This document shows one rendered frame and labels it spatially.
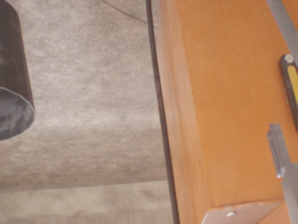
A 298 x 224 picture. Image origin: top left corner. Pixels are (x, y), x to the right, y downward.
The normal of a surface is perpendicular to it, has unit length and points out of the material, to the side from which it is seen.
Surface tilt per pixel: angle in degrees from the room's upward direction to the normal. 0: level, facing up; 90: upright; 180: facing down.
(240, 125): 90
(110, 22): 0
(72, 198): 90
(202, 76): 90
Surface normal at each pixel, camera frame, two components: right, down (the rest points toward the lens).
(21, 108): -0.72, -0.07
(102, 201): 0.08, -0.44
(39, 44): 0.11, 0.89
